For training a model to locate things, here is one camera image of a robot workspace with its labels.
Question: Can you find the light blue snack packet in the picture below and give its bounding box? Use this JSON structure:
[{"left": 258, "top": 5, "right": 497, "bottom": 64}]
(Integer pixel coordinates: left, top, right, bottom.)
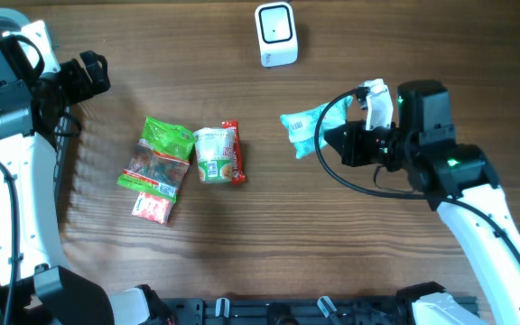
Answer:
[{"left": 280, "top": 97, "right": 353, "bottom": 159}]

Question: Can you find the green snack bag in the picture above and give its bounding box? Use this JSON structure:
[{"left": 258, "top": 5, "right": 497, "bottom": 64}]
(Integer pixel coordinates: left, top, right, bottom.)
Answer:
[{"left": 116, "top": 116, "right": 196, "bottom": 203}]

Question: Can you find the red snack packet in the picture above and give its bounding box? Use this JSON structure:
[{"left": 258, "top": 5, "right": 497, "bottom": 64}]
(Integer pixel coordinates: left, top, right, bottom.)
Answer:
[{"left": 132, "top": 192, "right": 173, "bottom": 224}]

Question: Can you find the green instant noodle cup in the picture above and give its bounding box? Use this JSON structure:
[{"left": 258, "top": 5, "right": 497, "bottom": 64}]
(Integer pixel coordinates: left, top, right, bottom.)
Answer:
[{"left": 194, "top": 127, "right": 235, "bottom": 184}]

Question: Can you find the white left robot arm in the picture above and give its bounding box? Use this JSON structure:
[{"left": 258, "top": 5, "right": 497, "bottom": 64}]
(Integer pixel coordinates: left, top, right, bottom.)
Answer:
[{"left": 0, "top": 45, "right": 152, "bottom": 324}]

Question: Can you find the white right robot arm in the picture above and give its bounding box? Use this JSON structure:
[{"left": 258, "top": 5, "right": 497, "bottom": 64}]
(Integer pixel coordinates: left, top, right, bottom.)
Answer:
[{"left": 314, "top": 79, "right": 520, "bottom": 324}]

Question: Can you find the white barcode scanner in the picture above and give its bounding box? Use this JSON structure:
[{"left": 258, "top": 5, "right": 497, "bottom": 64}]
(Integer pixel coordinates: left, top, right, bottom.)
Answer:
[{"left": 255, "top": 2, "right": 299, "bottom": 68}]

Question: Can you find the red coffee stick sachet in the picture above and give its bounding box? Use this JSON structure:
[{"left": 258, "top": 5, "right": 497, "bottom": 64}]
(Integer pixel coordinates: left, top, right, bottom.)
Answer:
[{"left": 222, "top": 120, "right": 246, "bottom": 185}]

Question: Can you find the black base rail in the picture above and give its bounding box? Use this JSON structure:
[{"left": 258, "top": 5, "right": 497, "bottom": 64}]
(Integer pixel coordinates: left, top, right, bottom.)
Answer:
[{"left": 162, "top": 295, "right": 413, "bottom": 325}]

